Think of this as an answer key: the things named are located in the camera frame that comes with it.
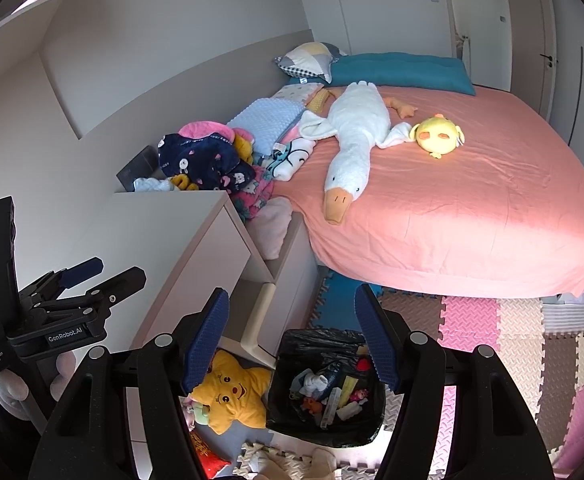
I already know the white printed carton box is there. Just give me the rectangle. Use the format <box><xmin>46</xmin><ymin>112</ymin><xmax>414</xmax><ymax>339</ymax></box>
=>
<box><xmin>319</xmin><ymin>387</ymin><xmax>342</xmax><ymax>429</ymax></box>

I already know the red heart plush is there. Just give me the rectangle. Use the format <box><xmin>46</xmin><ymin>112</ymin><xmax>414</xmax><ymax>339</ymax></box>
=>
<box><xmin>356</xmin><ymin>356</ymin><xmax>372</xmax><ymax>373</ymax></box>

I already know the yellow snack wrapper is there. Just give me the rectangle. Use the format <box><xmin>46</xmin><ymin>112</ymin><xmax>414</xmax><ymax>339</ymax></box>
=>
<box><xmin>339</xmin><ymin>376</ymin><xmax>358</xmax><ymax>408</ymax></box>

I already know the white towel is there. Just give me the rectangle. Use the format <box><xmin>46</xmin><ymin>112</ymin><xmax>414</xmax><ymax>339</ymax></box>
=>
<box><xmin>298</xmin><ymin>370</ymin><xmax>329</xmax><ymax>400</ymax></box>

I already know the black trash bin bag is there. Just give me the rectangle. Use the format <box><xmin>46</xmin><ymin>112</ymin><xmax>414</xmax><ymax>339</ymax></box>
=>
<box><xmin>266</xmin><ymin>328</ymin><xmax>385</xmax><ymax>448</ymax></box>

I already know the white gloved left hand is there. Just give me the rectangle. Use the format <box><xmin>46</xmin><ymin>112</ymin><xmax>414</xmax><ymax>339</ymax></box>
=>
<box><xmin>0</xmin><ymin>351</ymin><xmax>77</xmax><ymax>420</ymax></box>

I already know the white bedside cabinet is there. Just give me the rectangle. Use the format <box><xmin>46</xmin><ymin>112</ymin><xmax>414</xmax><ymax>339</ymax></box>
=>
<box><xmin>70</xmin><ymin>188</ymin><xmax>323</xmax><ymax>480</ymax></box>

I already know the light blue baby cloth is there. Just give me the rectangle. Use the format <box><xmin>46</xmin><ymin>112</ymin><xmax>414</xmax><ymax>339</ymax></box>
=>
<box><xmin>132</xmin><ymin>178</ymin><xmax>178</xmax><ymax>193</ymax></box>

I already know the yellow fuzzy cloth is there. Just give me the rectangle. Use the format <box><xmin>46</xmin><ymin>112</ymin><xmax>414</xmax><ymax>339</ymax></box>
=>
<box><xmin>169</xmin><ymin>174</ymin><xmax>199</xmax><ymax>191</ymax></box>

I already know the yellow star plush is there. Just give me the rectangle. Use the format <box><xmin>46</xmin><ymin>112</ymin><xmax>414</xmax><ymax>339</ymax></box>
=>
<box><xmin>191</xmin><ymin>349</ymin><xmax>272</xmax><ymax>434</ymax></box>

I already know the navy rabbit print blanket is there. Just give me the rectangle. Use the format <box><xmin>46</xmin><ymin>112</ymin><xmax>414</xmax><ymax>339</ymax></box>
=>
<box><xmin>157</xmin><ymin>132</ymin><xmax>256</xmax><ymax>193</ymax></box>

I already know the pink fleece blanket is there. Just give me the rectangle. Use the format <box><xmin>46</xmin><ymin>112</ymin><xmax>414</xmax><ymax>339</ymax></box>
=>
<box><xmin>178</xmin><ymin>120</ymin><xmax>235</xmax><ymax>143</ymax></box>

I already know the pink bed sheet mattress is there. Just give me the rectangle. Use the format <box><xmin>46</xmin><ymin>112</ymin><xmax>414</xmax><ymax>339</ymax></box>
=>
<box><xmin>275</xmin><ymin>87</ymin><xmax>584</xmax><ymax>298</ymax></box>

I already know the white cartoon print cloth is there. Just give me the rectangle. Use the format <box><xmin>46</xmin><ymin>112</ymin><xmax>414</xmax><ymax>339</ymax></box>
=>
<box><xmin>260</xmin><ymin>127</ymin><xmax>317</xmax><ymax>182</ymax></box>

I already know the light blue knitted blanket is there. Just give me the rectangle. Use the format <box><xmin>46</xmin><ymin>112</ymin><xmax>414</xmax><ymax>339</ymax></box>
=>
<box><xmin>228</xmin><ymin>98</ymin><xmax>306</xmax><ymax>155</ymax></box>

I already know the yellow chick plush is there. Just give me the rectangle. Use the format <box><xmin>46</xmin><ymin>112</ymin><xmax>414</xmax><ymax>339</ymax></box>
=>
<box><xmin>409</xmin><ymin>114</ymin><xmax>466</xmax><ymax>159</ymax></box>

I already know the white goose plush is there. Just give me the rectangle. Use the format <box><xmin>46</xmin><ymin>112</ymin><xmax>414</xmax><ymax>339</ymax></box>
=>
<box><xmin>298</xmin><ymin>80</ymin><xmax>417</xmax><ymax>224</ymax></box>

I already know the patterned grey yellow pillow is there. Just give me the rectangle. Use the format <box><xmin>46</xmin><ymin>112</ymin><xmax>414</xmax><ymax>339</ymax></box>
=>
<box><xmin>273</xmin><ymin>41</ymin><xmax>346</xmax><ymax>84</ymax></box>

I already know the teal long pillow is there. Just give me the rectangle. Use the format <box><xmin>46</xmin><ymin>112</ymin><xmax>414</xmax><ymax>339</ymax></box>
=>
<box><xmin>286</xmin><ymin>51</ymin><xmax>478</xmax><ymax>98</ymax></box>

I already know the black wall switch panel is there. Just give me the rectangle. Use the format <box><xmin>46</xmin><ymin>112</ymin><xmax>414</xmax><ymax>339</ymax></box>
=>
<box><xmin>116</xmin><ymin>145</ymin><xmax>165</xmax><ymax>192</ymax></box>

